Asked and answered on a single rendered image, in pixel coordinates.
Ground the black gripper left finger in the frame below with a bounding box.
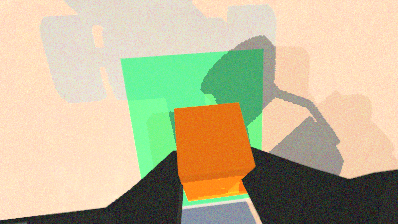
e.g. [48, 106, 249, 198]
[0, 150, 184, 224]

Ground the orange l-shaped part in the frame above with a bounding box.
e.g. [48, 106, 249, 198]
[174, 102, 255, 201]

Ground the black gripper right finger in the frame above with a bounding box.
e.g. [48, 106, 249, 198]
[241, 146, 398, 224]

